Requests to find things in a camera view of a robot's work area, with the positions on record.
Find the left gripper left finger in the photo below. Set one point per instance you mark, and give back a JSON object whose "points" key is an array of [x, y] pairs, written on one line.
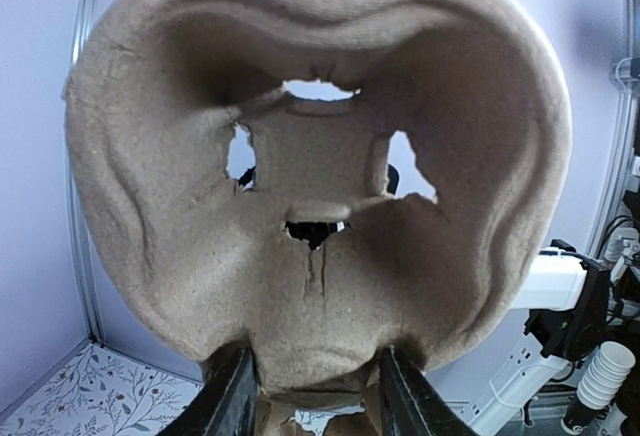
{"points": [[226, 405]]}

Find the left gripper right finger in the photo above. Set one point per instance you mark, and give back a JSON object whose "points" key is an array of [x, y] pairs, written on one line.
{"points": [[410, 406]]}

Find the brown cardboard cup carrier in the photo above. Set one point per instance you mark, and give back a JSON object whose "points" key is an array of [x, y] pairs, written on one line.
{"points": [[321, 179]]}

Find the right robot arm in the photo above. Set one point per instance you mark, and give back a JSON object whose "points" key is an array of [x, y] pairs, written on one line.
{"points": [[557, 319]]}

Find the floral patterned table mat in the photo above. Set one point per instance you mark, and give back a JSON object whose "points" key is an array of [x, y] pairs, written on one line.
{"points": [[99, 392]]}

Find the spare stack of paper cups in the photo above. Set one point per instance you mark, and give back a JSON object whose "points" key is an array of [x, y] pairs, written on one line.
{"points": [[605, 375]]}

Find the left metal frame post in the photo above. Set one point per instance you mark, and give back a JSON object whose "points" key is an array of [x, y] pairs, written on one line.
{"points": [[79, 166]]}

